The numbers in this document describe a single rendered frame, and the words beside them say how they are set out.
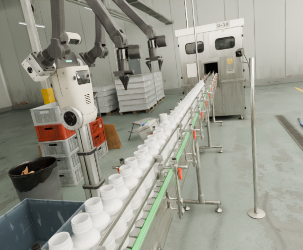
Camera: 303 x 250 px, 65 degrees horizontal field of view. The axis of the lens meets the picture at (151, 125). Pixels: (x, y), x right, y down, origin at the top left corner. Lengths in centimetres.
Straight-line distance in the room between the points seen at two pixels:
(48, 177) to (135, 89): 541
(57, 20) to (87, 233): 106
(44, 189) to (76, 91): 130
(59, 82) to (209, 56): 428
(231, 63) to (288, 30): 601
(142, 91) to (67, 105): 599
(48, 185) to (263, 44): 990
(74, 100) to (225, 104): 440
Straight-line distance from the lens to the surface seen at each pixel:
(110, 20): 124
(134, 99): 757
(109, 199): 60
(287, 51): 1122
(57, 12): 135
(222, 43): 546
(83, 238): 53
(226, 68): 546
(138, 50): 120
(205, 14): 1112
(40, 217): 122
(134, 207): 73
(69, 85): 152
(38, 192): 256
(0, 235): 117
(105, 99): 810
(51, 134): 334
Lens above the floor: 144
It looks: 14 degrees down
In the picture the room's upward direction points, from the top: 8 degrees counter-clockwise
